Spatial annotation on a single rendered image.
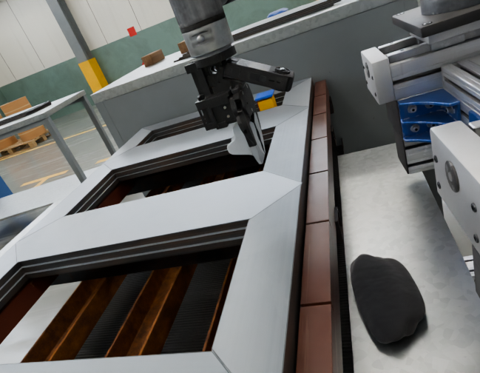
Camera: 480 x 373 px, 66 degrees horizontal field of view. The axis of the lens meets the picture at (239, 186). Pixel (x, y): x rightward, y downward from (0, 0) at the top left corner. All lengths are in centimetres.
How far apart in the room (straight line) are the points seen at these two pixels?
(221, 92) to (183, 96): 95
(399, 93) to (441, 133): 39
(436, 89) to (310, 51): 68
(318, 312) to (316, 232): 17
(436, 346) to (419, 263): 17
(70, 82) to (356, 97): 1038
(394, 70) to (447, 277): 40
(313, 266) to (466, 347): 23
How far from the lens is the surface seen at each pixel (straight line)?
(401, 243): 80
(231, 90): 63
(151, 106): 165
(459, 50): 86
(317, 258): 58
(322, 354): 47
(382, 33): 146
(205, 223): 70
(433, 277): 73
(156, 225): 78
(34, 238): 107
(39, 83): 1198
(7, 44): 1216
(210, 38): 61
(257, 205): 69
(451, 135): 46
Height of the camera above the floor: 119
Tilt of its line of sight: 25 degrees down
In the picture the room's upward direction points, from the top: 22 degrees counter-clockwise
